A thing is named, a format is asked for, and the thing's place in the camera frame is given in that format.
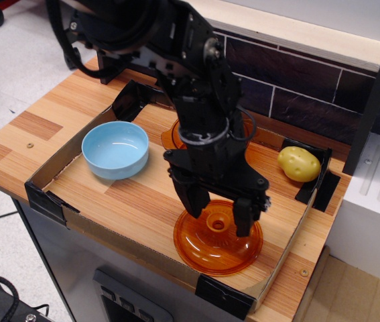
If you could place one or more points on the black oven control panel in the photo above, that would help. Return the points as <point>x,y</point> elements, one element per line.
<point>122,302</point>

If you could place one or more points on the orange transparent pot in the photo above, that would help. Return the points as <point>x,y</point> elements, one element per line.
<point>209,137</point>

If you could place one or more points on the light blue bowl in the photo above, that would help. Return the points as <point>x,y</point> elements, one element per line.
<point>116,150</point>

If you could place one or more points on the yellow plastic potato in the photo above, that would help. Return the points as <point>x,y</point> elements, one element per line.
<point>298,164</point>

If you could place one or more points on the white toy sink unit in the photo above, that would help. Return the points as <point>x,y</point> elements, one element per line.
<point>355,235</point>

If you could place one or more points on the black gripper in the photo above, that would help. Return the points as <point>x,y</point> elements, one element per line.
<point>232,179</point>

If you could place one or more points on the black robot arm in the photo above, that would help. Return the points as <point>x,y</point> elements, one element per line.
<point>172,39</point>

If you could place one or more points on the orange transparent pot lid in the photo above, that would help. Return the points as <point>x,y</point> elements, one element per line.
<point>210,245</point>

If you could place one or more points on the cardboard fence with black tape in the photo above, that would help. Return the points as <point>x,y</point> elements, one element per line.
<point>101,239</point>

